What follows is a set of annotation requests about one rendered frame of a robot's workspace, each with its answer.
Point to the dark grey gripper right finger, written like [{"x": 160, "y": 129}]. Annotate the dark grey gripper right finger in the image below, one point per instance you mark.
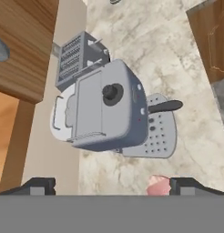
[{"x": 186, "y": 185}]

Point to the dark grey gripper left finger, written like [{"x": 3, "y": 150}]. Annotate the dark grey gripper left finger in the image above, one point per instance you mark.
[{"x": 41, "y": 185}]

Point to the pink raw meat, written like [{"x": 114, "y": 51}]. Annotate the pink raw meat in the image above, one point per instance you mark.
[{"x": 158, "y": 185}]

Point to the grey round cabinet knob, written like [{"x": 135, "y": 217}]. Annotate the grey round cabinet knob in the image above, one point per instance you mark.
[{"x": 0, "y": 51}]

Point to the brown panelled cabinet door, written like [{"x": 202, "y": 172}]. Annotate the brown panelled cabinet door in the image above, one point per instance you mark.
[{"x": 212, "y": 39}]

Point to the grey perforated fryer basket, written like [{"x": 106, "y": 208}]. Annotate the grey perforated fryer basket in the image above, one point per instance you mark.
[{"x": 159, "y": 133}]

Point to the grey deep fryer appliance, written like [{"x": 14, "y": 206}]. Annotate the grey deep fryer appliance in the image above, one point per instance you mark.
[{"x": 107, "y": 106}]

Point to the wooden wall cabinet door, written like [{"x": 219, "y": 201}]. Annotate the wooden wall cabinet door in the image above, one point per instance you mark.
[{"x": 21, "y": 48}]

